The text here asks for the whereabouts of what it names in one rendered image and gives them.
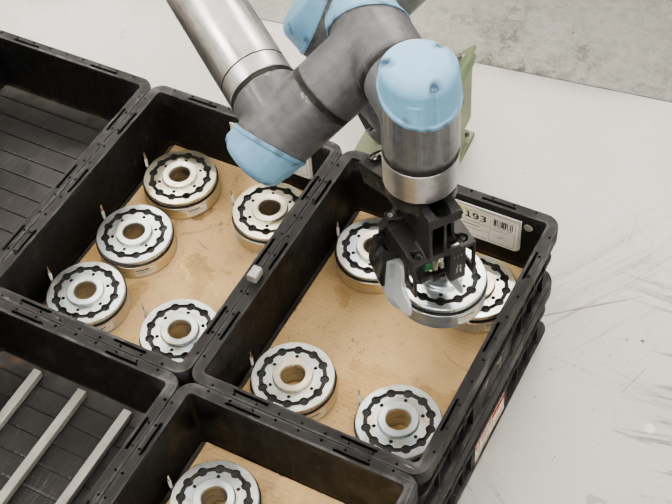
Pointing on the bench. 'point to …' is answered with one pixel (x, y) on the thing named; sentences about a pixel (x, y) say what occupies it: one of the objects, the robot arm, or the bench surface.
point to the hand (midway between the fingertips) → (414, 286)
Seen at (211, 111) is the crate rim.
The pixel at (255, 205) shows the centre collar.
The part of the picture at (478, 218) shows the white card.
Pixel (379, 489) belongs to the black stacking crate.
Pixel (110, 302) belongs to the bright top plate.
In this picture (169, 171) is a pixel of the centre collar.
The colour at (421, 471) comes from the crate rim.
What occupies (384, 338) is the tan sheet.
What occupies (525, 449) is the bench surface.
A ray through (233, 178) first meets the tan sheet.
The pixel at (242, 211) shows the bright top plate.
